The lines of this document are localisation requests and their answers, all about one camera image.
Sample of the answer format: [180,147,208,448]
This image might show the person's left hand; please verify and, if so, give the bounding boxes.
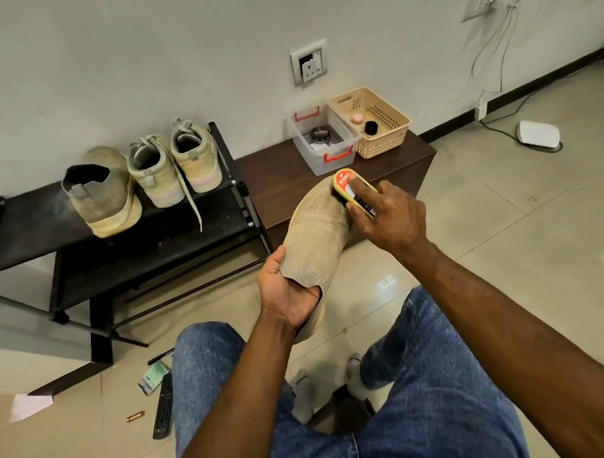
[257,247,324,332]

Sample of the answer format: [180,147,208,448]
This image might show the person's right hand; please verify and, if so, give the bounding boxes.
[344,179,430,260]

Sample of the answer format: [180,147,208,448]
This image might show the black orange shoe brush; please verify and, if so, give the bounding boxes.
[332,168,379,218]

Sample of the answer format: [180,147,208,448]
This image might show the worn tan slip-on shoe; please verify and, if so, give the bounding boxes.
[280,176,364,343]
[61,146,143,239]

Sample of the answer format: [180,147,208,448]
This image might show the clear plastic storage box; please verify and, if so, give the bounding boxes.
[289,104,362,177]

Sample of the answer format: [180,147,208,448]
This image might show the beige plastic basket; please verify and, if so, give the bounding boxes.
[327,87,413,159]

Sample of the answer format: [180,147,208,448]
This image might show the black remote control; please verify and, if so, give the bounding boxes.
[153,372,175,440]

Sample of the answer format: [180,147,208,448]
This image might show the pale green lace-up shoe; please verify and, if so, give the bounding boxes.
[170,118,225,194]
[126,134,204,232]

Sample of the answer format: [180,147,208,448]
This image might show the person's right forearm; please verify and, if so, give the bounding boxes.
[406,240,604,458]

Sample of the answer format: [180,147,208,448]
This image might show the person's left forearm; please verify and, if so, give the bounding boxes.
[184,316,298,458]

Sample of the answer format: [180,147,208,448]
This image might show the person's left leg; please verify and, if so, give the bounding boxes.
[172,321,364,458]

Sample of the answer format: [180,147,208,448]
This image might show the person's leg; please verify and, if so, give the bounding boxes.
[172,321,364,458]
[354,286,530,458]

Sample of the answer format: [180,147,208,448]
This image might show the dark brown wooden cabinet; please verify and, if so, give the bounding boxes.
[234,130,438,249]

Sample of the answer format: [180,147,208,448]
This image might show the person's right leg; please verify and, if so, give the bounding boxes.
[354,286,530,458]

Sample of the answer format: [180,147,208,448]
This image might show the black stool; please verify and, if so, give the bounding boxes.
[311,387,377,435]

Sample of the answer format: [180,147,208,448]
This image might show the green paper packet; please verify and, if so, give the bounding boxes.
[138,359,173,396]

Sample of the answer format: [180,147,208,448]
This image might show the white router box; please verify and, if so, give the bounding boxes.
[516,120,564,152]

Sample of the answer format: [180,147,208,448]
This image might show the black metal shoe rack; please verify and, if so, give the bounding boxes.
[0,121,275,396]

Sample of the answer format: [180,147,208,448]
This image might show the white paper sheet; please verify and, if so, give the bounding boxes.
[9,393,55,423]

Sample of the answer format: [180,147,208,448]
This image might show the white cable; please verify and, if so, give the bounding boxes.
[467,0,562,154]

